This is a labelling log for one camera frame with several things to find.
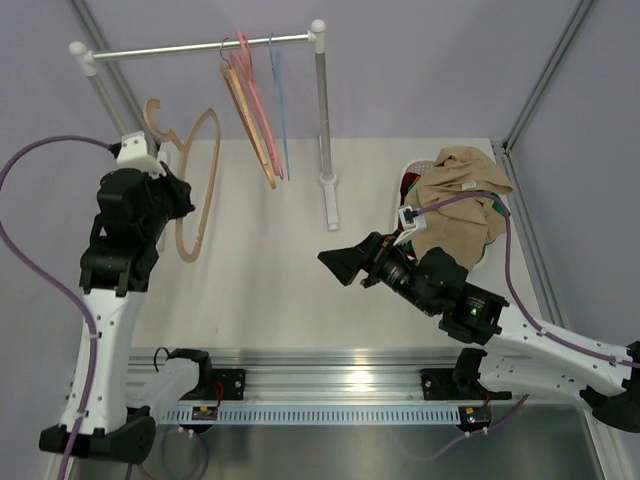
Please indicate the white laundry basket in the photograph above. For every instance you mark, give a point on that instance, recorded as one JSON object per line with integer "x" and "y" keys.
{"x": 420, "y": 166}

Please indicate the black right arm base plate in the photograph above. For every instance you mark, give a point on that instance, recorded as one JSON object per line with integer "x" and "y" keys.
{"x": 446, "y": 384}

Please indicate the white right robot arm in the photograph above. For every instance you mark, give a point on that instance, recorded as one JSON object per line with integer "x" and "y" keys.
{"x": 507, "y": 349}

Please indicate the silver clothes rack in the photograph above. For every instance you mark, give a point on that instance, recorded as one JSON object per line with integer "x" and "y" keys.
{"x": 88, "y": 61}

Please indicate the thick pink plastic hanger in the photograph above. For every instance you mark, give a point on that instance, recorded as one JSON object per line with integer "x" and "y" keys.
{"x": 243, "y": 67}

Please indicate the dark red cloth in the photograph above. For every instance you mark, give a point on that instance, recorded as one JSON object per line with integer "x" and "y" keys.
{"x": 408, "y": 182}

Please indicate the orange wooden hanger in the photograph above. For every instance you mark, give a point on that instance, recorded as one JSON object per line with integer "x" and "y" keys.
{"x": 251, "y": 130}

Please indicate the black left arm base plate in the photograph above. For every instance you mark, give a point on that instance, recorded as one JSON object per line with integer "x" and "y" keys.
{"x": 224, "y": 385}

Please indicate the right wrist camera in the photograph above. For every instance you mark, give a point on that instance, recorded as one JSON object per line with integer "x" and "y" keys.
{"x": 410, "y": 221}

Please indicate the blue wire hanger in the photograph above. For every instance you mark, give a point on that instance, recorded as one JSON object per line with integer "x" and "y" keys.
{"x": 275, "y": 60}

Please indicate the white slotted cable duct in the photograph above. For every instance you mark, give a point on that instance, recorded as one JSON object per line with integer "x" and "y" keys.
{"x": 336, "y": 415}

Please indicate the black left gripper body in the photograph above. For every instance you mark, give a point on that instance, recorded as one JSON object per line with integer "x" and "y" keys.
{"x": 168, "y": 202}

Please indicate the aluminium frame post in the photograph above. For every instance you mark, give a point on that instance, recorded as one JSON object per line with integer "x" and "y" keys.
{"x": 113, "y": 89}
{"x": 552, "y": 65}

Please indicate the aluminium frame post right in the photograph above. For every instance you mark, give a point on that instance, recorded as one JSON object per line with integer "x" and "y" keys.
{"x": 552, "y": 65}

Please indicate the aluminium frame post left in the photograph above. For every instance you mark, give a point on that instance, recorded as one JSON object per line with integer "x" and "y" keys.
{"x": 113, "y": 89}

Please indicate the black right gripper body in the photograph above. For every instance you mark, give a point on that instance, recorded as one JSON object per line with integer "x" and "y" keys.
{"x": 392, "y": 268}

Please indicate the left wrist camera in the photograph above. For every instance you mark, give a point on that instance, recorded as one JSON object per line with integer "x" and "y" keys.
{"x": 134, "y": 154}

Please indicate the green cloth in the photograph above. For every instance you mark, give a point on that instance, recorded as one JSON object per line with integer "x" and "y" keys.
{"x": 501, "y": 207}

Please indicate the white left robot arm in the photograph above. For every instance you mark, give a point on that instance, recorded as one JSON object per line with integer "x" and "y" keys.
{"x": 100, "y": 422}

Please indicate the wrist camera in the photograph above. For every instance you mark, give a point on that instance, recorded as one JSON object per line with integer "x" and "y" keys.
{"x": 134, "y": 154}
{"x": 410, "y": 221}

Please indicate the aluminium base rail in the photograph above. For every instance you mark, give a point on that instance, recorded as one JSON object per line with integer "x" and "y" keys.
{"x": 325, "y": 375}

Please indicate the beige t shirt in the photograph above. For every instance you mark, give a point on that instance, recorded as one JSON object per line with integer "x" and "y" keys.
{"x": 464, "y": 163}

